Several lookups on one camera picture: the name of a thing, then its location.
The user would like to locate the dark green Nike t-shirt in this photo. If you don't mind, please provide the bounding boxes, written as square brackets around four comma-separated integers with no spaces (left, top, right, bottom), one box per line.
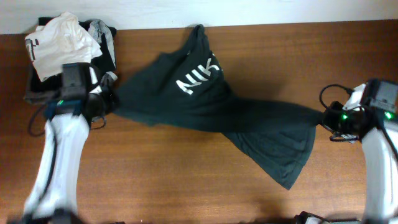
[116,25,322,189]

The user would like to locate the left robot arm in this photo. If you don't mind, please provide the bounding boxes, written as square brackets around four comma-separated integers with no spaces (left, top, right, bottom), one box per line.
[7,63,118,224]

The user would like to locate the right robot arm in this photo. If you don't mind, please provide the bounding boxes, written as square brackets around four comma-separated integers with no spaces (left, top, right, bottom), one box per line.
[322,101,397,223]

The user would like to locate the white folded t-shirt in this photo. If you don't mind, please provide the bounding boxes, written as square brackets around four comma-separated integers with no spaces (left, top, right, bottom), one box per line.
[25,12,102,82]

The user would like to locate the right black cable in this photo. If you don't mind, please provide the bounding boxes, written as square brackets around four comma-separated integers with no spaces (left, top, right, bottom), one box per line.
[319,83,398,162]

